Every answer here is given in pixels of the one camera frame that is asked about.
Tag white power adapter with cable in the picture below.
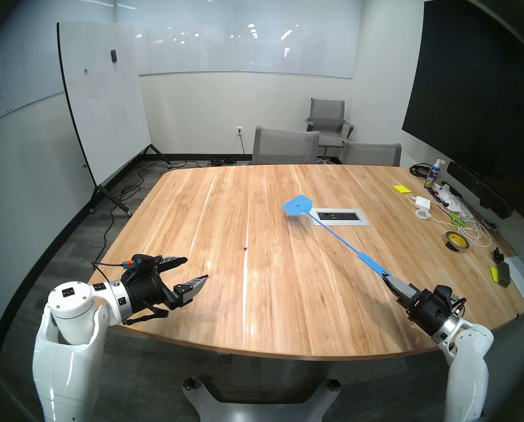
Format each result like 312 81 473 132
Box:
405 195 493 249

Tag silver table outlet box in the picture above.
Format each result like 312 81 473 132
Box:
308 207 371 226

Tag black video sound bar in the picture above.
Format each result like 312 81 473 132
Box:
446 161 514 219

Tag crumpled white cloth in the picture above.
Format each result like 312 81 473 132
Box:
438 186 470 215

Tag wide grey mesh chair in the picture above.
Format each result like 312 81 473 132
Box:
251 125 321 166

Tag whiteboard cleaner spray bottle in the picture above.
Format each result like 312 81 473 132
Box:
424 158 445 190

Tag narrow grey mesh chair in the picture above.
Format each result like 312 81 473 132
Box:
341 140 402 167

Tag glass wall board with writing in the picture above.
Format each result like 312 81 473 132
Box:
0 4 65 131

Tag long black floor cable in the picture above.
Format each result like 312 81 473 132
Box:
96 160 188 261

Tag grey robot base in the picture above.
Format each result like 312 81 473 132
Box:
182 375 341 422

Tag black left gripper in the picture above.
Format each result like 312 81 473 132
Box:
121 255 210 326

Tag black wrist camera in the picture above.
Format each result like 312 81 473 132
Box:
121 253 159 272
434 285 460 305

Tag green handled scissors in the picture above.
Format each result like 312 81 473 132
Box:
438 204 468 227

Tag large glass wall board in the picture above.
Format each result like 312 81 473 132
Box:
112 0 363 80

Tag blue plastic fly swatter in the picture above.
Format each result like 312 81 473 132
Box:
283 196 392 279

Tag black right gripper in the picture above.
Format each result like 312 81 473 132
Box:
383 275 458 337

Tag rolling whiteboard on black stand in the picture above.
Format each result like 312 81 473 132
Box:
56 21 172 217

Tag black left camera cable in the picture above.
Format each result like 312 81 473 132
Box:
91 261 126 285

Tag black yellow tape roll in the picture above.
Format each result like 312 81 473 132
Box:
443 231 470 253

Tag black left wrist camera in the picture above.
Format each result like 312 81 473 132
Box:
121 253 159 272

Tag grey office armchair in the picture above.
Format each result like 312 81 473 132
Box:
305 98 355 162

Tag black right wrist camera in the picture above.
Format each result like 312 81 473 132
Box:
434 285 460 305

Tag large black wall screen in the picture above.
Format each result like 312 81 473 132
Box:
402 0 524 233

